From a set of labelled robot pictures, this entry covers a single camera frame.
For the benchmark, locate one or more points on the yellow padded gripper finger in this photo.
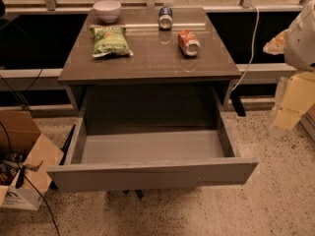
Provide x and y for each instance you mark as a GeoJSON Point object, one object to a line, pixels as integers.
{"type": "Point", "coordinates": [276, 45]}
{"type": "Point", "coordinates": [294, 97]}

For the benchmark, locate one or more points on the grey top drawer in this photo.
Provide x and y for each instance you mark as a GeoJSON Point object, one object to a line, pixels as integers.
{"type": "Point", "coordinates": [151, 137]}

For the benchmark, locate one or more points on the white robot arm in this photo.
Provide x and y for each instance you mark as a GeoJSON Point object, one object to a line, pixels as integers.
{"type": "Point", "coordinates": [299, 48]}

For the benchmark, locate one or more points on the grey drawer cabinet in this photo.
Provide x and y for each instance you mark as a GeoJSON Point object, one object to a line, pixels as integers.
{"type": "Point", "coordinates": [156, 56]}

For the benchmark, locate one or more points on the orange soda can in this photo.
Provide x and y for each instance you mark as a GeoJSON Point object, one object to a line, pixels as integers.
{"type": "Point", "coordinates": [188, 42]}

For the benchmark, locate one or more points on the blue soda can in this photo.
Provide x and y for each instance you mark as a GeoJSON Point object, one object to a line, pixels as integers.
{"type": "Point", "coordinates": [165, 18]}

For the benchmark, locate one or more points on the green chip bag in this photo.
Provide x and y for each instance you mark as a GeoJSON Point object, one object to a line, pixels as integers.
{"type": "Point", "coordinates": [110, 41]}

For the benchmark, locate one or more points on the white ceramic bowl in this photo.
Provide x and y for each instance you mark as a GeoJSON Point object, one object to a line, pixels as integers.
{"type": "Point", "coordinates": [107, 10]}

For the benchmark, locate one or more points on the cardboard box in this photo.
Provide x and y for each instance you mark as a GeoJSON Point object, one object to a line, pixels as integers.
{"type": "Point", "coordinates": [25, 155]}

